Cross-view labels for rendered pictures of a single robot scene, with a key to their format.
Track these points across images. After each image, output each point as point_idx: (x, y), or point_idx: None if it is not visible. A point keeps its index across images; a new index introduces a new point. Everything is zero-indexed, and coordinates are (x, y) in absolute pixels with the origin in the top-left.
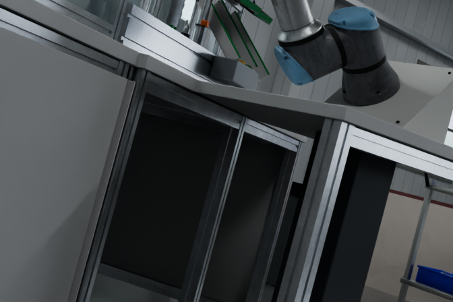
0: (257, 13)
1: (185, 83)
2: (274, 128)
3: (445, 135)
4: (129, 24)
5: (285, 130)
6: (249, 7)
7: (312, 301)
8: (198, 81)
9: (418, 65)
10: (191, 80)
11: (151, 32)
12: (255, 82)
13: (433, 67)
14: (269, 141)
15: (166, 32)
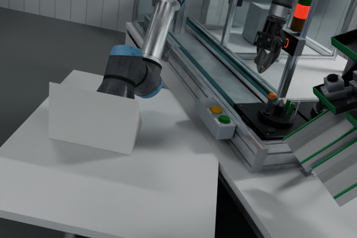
0: (334, 114)
1: (163, 85)
2: (244, 206)
3: (48, 127)
4: (169, 55)
5: (266, 237)
6: (322, 101)
7: None
8: (169, 89)
9: (90, 91)
10: (166, 86)
11: (177, 62)
12: (216, 130)
13: (76, 87)
14: (247, 221)
15: (183, 65)
